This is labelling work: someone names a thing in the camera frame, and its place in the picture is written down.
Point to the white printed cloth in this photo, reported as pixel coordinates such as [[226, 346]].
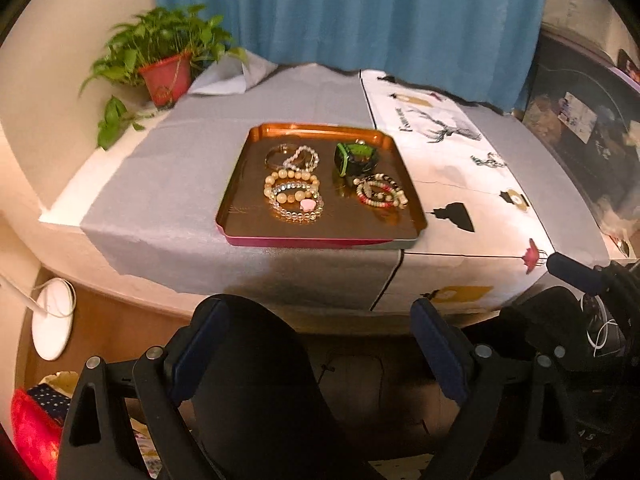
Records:
[[450, 180]]

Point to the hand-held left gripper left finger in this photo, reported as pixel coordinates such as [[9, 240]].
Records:
[[200, 345]]

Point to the black chair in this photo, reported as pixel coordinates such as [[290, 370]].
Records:
[[260, 385]]

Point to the potted green plant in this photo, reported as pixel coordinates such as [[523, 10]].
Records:
[[167, 77]]

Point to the orange metal tray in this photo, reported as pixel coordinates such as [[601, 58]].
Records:
[[240, 230]]

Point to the dark cabinet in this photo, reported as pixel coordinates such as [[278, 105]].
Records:
[[575, 150]]

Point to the green black watch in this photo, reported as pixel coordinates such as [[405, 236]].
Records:
[[357, 159]]

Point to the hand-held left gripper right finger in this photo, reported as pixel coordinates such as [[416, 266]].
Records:
[[434, 345]]

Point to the white round lamp base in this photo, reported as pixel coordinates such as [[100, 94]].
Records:
[[50, 330]]

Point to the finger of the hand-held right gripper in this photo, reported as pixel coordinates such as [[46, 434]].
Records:
[[575, 270], [545, 315]]

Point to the red cloth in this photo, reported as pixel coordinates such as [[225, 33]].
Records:
[[32, 435]]

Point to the blue curtain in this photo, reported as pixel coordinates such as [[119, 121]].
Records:
[[350, 15]]

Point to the grey cloth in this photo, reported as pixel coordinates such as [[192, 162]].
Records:
[[170, 195]]

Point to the black bangle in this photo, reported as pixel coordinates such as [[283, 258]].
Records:
[[270, 160]]

